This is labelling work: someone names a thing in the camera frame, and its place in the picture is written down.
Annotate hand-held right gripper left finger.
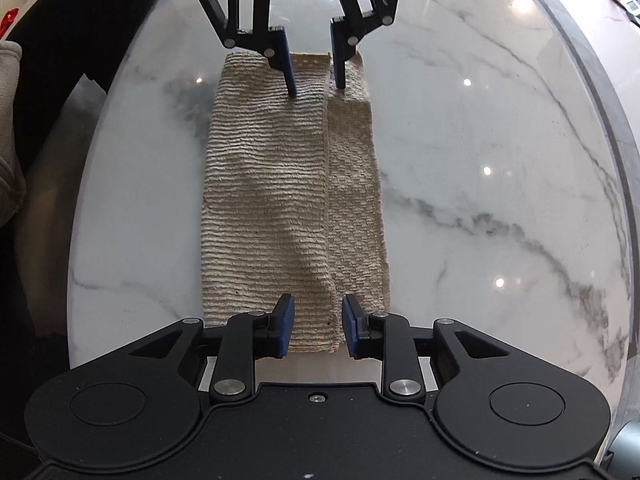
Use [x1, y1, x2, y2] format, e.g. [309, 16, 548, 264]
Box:
[114, 293, 296, 406]

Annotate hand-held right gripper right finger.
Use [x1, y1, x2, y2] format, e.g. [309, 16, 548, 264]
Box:
[341, 293, 521, 406]

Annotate beige ribbed towel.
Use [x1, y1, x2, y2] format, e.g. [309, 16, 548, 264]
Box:
[199, 51, 392, 356]

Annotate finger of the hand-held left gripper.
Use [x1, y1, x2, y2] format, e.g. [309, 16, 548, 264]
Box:
[327, 0, 405, 90]
[180, 0, 300, 99]

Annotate beige cushion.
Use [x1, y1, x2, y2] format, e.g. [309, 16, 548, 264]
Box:
[0, 40, 27, 223]

